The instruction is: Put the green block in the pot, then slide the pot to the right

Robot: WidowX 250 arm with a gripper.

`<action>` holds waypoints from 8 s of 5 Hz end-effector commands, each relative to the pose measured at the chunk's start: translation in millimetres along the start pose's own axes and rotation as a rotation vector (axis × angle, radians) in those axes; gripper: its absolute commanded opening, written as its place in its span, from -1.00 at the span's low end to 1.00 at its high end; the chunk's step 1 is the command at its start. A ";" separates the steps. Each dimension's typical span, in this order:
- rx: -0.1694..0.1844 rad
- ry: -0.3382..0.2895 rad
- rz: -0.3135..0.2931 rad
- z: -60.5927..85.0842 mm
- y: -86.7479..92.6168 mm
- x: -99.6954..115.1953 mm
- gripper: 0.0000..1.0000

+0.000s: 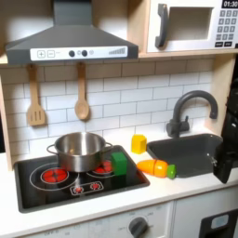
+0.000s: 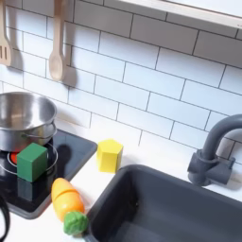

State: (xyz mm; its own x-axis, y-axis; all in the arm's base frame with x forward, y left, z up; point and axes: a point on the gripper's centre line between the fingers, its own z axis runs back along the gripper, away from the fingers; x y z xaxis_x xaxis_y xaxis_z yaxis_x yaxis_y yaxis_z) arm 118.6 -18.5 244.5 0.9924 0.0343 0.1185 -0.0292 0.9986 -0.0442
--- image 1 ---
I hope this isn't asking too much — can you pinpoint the green toy block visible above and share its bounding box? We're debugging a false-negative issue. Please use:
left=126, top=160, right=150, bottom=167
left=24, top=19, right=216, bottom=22
left=111, top=151, right=128, bottom=177

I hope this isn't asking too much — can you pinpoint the black toy stove top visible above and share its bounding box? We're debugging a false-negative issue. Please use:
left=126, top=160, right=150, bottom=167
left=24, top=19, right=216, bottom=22
left=13, top=144, right=152, bottom=214

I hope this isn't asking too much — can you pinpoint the grey range hood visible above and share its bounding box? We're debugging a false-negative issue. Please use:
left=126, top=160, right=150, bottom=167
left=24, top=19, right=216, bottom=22
left=5, top=0, right=139, bottom=66

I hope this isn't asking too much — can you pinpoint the white toy microwave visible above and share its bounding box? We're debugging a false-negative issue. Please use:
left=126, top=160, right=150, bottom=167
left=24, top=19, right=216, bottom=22
left=146, top=0, right=238, bottom=54

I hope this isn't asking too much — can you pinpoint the dark grey sink basin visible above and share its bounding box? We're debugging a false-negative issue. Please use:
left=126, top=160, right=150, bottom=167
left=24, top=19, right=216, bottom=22
left=146, top=133, right=224, bottom=179

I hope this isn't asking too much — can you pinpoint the wooden spoon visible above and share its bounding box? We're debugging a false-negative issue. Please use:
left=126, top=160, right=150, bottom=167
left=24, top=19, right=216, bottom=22
left=73, top=61, right=91, bottom=121

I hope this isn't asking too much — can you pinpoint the wooden slotted spatula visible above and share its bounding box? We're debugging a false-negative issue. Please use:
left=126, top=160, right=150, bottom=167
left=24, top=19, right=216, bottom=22
left=25, top=63, right=47, bottom=127

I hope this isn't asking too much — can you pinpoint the yellow toy block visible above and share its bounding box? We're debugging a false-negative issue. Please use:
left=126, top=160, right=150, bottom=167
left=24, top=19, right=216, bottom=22
left=130, top=134, right=148, bottom=155

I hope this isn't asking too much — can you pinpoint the steel pot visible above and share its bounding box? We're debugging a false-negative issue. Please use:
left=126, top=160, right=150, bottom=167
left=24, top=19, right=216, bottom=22
left=46, top=131, right=114, bottom=173

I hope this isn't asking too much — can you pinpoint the orange toy carrot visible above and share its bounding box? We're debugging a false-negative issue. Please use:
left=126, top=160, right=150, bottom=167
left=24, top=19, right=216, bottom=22
left=136, top=159, right=178, bottom=180

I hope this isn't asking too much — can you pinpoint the grey oven knob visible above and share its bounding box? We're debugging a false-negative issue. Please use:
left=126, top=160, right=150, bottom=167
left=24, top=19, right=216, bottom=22
left=128, top=216, right=149, bottom=238

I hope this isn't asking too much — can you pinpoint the dark grey tap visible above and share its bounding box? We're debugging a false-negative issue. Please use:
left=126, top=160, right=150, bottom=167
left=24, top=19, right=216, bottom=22
left=165, top=89, right=219, bottom=139

